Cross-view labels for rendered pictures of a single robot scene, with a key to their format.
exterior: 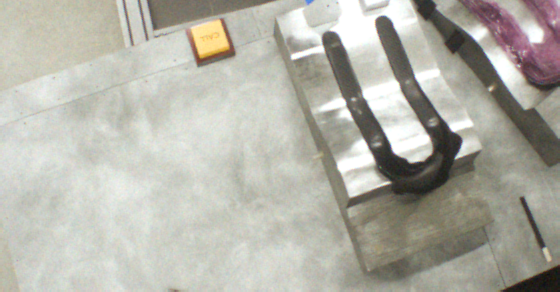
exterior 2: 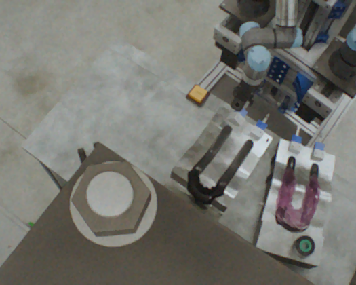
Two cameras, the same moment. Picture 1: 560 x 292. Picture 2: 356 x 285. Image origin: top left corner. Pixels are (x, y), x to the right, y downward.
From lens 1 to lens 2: 0.78 m
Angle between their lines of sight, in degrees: 18
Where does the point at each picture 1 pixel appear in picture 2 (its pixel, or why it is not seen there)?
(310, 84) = (205, 134)
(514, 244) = not seen: hidden behind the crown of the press
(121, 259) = (97, 120)
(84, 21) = (194, 70)
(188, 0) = (229, 97)
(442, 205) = not seen: hidden behind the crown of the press
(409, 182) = (196, 193)
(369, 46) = (236, 144)
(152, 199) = (127, 115)
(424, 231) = not seen: hidden behind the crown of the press
